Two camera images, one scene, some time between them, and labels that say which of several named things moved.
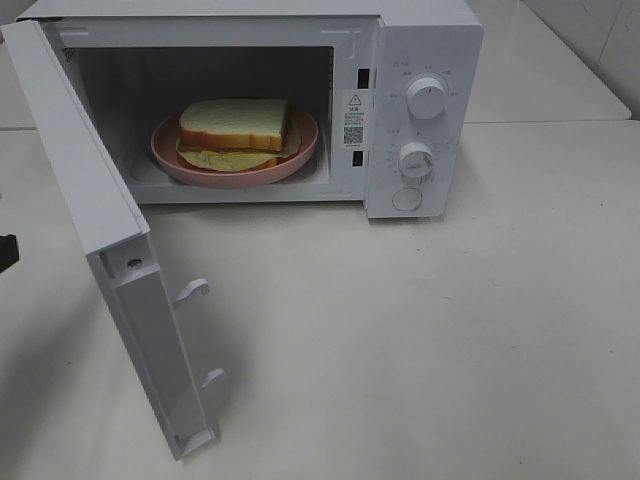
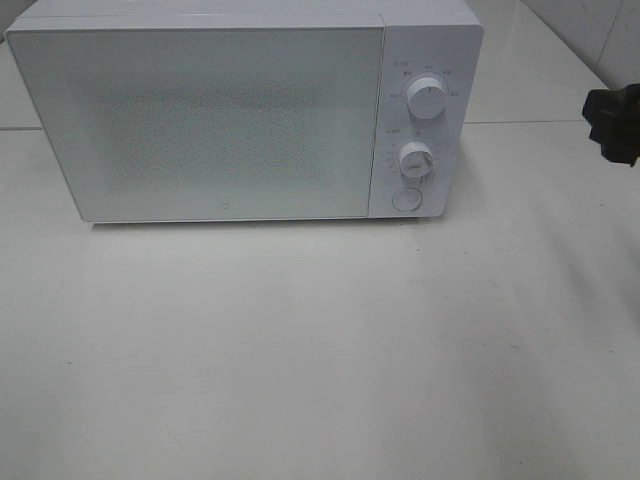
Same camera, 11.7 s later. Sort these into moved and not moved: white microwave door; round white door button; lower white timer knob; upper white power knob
Moved: white microwave door
Not moved: round white door button; upper white power knob; lower white timer knob
